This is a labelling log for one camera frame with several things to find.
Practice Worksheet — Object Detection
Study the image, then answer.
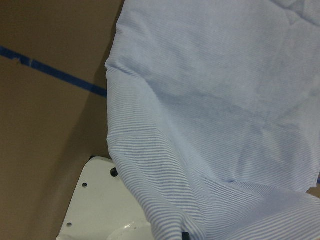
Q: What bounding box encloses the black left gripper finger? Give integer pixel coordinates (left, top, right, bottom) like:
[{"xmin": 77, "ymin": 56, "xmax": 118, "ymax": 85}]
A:
[{"xmin": 181, "ymin": 232, "xmax": 190, "ymax": 240}]

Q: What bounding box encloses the light blue striped shirt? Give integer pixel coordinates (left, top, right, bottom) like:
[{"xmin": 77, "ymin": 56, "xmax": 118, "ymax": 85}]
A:
[{"xmin": 105, "ymin": 0, "xmax": 320, "ymax": 240}]

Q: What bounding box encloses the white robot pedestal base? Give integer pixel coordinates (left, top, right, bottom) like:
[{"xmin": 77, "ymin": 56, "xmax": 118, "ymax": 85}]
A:
[{"xmin": 57, "ymin": 156, "xmax": 154, "ymax": 240}]

